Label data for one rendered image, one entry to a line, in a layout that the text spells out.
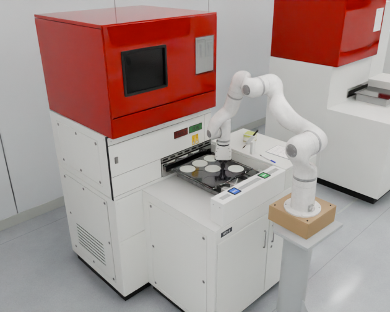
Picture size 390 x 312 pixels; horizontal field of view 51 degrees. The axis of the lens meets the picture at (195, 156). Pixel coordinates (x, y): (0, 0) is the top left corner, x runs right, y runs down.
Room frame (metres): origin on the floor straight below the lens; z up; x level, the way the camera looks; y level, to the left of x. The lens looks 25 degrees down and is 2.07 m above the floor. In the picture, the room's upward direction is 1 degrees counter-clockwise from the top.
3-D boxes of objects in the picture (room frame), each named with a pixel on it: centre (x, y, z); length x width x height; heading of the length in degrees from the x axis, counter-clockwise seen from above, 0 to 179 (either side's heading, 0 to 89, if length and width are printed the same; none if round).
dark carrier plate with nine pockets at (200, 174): (2.32, -0.11, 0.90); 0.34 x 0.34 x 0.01; 44
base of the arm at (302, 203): (1.83, -0.56, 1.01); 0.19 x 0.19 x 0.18
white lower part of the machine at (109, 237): (2.60, 0.42, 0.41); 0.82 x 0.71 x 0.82; 134
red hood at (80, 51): (2.58, 0.40, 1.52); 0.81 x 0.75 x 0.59; 134
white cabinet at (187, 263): (2.30, -0.24, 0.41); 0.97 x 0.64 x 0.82; 134
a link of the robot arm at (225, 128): (2.32, -0.17, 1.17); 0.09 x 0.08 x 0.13; 124
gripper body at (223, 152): (2.32, -0.18, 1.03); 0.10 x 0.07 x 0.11; 87
